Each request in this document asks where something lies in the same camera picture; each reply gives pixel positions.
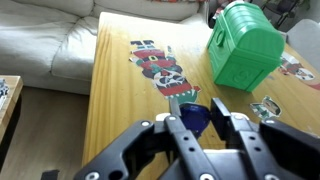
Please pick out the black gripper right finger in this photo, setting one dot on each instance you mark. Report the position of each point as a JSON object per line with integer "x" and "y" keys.
{"x": 247, "y": 156}

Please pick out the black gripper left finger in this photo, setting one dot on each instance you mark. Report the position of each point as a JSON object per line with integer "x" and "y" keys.
{"x": 191, "y": 158}

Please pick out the blue toy car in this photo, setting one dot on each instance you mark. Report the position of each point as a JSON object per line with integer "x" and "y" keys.
{"x": 195, "y": 117}

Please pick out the green treasure chest box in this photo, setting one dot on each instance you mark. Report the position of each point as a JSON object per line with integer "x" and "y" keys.
{"x": 244, "y": 48}

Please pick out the small round pirate sticker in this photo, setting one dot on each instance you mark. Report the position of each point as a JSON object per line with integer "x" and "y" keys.
{"x": 290, "y": 65}

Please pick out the large pirate santa sticker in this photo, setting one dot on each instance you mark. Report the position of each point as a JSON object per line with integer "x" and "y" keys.
{"x": 160, "y": 66}

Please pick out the wooden table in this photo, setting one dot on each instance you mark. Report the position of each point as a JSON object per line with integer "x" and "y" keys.
{"x": 126, "y": 137}

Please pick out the white leather sofa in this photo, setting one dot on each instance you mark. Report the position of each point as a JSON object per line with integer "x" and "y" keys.
{"x": 51, "y": 44}

